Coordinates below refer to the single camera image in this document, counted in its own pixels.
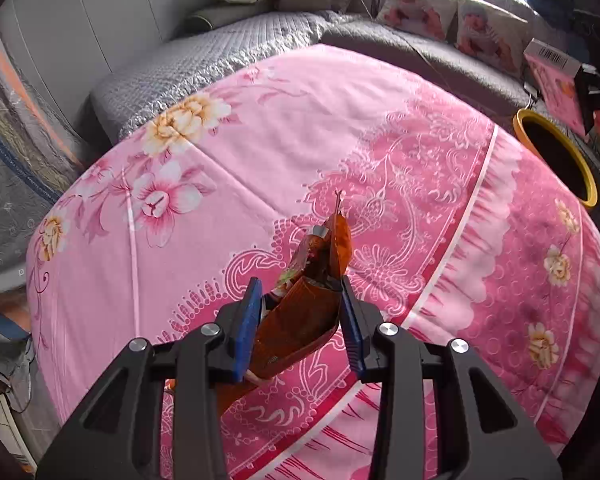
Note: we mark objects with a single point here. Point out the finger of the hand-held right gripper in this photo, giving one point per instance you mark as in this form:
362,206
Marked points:
597,90

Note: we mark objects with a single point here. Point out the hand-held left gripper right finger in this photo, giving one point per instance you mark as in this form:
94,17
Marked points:
352,325

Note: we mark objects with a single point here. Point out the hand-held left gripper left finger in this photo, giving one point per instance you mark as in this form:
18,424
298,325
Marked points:
247,330

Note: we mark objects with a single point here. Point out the pink box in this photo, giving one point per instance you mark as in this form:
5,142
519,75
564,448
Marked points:
555,85

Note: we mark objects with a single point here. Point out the orange snack wrapper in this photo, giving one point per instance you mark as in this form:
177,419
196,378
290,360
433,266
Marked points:
305,320

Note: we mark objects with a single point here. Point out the yellow trash bin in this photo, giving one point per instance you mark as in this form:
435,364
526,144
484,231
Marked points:
589,180

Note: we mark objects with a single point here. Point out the baby print pillow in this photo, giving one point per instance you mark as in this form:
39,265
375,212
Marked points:
415,7
490,35

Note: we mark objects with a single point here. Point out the dark grey mat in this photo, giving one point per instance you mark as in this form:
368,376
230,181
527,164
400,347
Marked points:
430,60

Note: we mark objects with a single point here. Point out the pink floral blanket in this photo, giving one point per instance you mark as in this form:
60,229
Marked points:
330,150

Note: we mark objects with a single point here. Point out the white cabinet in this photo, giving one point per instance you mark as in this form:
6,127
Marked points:
0,425

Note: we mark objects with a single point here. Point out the grey patterned canopy cloth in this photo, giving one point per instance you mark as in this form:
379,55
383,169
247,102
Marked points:
15,160

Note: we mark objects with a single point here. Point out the grey pillow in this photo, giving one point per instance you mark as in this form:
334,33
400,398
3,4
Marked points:
220,16

